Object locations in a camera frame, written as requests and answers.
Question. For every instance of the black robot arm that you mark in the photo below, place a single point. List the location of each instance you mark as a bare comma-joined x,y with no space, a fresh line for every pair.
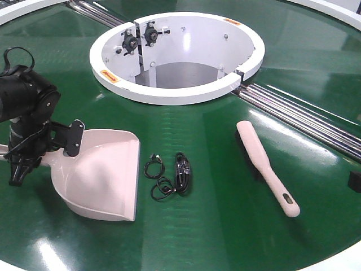
28,101

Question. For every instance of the pink dustpan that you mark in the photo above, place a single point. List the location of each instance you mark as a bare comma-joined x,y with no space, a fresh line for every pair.
101,181

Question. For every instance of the white outer conveyor rim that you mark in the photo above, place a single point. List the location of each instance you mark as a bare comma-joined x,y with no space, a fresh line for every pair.
345,11

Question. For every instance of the orange warning sticker rear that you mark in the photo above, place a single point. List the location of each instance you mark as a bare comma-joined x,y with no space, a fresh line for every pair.
234,22

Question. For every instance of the chrome roller bars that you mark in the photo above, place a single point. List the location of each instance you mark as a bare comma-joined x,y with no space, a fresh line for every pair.
95,11
302,118

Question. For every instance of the black left bearing mount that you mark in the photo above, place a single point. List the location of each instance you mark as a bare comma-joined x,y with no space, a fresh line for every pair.
130,43

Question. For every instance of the pink hand broom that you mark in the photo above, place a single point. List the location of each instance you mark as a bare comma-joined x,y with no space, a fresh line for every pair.
260,160

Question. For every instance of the black bearing mount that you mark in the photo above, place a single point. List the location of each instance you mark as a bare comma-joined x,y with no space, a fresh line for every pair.
130,43
151,34

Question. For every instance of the black right bearing mount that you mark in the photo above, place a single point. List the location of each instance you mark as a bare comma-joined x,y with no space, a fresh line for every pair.
151,34

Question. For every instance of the orange warning sticker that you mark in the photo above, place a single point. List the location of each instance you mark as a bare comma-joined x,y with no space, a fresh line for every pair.
234,22
109,76

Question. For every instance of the chrome roller bars right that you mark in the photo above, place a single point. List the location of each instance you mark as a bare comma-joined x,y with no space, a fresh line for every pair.
302,118

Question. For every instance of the chrome roller bars left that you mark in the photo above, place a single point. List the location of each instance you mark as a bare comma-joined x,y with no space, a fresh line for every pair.
95,11

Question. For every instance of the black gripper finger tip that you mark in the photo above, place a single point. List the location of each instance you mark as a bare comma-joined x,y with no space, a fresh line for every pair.
354,181

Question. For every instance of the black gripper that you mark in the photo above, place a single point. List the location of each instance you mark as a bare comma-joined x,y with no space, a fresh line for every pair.
28,141

